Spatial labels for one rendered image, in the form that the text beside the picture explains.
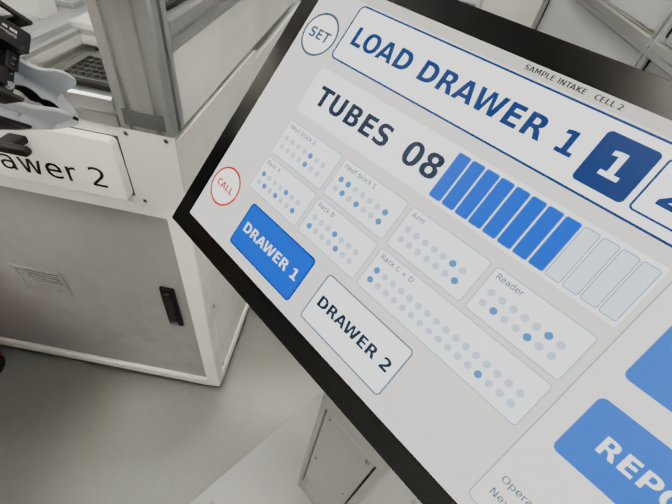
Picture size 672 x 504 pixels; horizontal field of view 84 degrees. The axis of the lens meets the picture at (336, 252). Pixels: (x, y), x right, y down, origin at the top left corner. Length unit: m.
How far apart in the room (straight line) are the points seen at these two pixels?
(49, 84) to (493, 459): 0.51
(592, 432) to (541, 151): 0.18
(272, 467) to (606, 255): 1.11
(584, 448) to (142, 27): 0.58
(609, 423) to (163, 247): 0.74
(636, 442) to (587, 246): 0.11
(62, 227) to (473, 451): 0.83
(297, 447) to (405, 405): 0.99
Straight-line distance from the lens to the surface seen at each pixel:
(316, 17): 0.42
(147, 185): 0.70
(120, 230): 0.84
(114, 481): 1.36
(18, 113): 0.49
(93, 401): 1.46
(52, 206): 0.89
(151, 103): 0.61
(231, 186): 0.40
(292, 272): 0.34
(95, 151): 0.68
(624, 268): 0.28
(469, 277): 0.28
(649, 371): 0.29
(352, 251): 0.31
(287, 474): 1.25
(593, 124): 0.30
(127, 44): 0.59
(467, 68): 0.33
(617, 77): 0.31
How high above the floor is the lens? 1.26
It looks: 46 degrees down
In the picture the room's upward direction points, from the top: 12 degrees clockwise
